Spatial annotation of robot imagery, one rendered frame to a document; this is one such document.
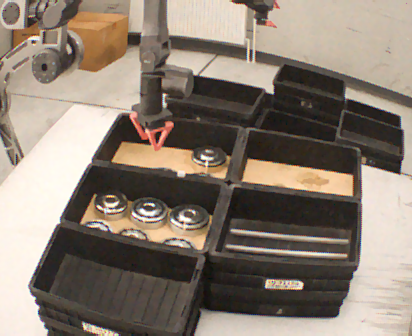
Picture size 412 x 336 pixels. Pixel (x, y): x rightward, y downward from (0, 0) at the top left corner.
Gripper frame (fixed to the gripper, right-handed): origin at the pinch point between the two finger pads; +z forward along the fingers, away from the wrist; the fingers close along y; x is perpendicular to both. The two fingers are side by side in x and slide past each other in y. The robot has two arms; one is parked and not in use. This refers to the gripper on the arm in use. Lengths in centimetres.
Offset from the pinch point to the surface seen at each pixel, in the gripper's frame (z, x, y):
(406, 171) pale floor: 110, -211, 47
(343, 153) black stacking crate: 17, -62, -11
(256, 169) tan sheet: 24.2, -37.9, 5.2
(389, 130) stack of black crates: 53, -150, 29
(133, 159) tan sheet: 23.4, -9.0, 28.0
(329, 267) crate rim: 15, -19, -51
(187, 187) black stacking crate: 16.1, -9.6, -1.6
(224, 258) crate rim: 14.4, -0.1, -32.2
